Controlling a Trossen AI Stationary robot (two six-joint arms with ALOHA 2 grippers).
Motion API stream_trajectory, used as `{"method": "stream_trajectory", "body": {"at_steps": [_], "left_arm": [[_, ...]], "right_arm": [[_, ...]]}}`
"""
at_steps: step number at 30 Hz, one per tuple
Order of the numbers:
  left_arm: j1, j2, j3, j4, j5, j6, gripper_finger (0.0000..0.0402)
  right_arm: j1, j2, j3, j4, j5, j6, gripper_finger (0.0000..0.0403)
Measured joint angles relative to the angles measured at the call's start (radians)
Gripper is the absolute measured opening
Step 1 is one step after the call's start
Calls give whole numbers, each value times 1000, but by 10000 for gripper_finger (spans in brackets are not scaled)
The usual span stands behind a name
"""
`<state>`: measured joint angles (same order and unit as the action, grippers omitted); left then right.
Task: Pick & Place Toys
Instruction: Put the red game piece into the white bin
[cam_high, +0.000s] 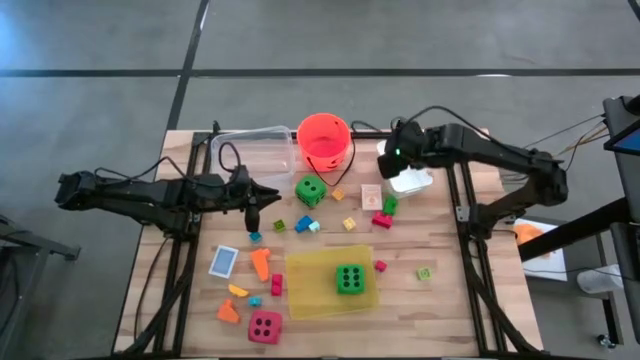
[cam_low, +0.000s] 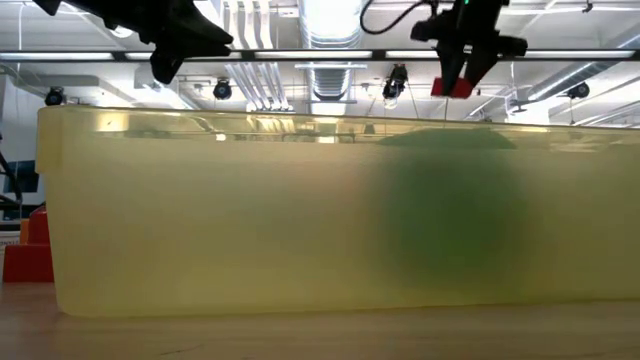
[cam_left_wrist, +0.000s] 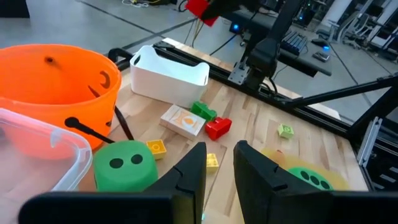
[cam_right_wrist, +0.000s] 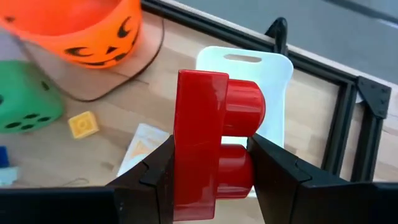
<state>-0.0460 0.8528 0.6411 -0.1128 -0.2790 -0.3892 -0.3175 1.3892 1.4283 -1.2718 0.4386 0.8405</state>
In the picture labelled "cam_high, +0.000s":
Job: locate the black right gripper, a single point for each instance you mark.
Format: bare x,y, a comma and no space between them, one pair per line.
412,145

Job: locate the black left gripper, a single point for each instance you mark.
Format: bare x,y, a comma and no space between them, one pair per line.
237,192

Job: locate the teal toy cube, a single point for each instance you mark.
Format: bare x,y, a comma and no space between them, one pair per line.
255,237
255,301

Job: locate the orange card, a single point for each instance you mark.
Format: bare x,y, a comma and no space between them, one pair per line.
371,197

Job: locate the magenta toy brick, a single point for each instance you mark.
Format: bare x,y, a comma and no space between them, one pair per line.
381,220

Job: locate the green foam die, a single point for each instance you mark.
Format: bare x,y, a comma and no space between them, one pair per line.
350,279
310,191

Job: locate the yellow toy cube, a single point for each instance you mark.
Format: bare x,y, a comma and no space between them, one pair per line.
338,194
349,224

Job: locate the large orange toy block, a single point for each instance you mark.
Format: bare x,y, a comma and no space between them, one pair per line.
261,267

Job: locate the blue playing card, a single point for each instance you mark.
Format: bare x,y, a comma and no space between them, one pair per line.
223,261

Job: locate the yellow translucent plastic bin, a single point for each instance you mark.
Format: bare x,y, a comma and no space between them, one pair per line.
310,285

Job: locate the small magenta toy cube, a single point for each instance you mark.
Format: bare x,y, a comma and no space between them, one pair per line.
381,266

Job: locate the light green toy cube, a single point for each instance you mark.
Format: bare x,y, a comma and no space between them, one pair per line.
424,273

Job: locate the pink foam die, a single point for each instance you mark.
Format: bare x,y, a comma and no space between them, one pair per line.
265,327

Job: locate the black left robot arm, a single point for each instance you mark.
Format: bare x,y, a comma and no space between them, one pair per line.
150,197

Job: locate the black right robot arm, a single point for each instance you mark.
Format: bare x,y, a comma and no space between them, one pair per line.
500,150

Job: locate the small clear plastic container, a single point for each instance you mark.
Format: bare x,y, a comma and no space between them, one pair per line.
415,182

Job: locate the blue toy block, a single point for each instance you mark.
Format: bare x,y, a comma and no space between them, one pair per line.
301,225

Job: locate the large clear plastic container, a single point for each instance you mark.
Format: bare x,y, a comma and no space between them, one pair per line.
265,150

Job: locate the light cyan toy cube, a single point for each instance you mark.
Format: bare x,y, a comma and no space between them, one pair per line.
314,227

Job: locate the orange plastic bucket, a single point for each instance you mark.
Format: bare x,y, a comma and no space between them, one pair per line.
324,140

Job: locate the red toy brick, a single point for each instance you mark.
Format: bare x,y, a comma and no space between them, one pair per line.
276,285

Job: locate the orange stepped toy block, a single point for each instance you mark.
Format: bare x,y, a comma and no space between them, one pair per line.
227,315

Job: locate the orange cloth object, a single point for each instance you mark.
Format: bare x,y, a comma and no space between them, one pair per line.
527,234

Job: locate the white side table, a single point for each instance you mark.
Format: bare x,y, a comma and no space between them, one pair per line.
550,260

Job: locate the black diagonal beam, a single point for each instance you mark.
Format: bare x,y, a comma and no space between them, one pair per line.
575,230

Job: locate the grey metal stand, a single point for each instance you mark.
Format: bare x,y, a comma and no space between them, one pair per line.
40,247

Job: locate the dark grey monitor stand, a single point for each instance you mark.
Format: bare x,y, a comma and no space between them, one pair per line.
622,120

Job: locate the grey metal column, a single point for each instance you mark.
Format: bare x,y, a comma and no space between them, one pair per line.
627,280

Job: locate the black caster wheel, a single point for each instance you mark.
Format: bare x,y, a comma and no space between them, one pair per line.
606,341

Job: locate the black aluminium table frame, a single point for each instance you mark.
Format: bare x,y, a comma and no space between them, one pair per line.
370,135

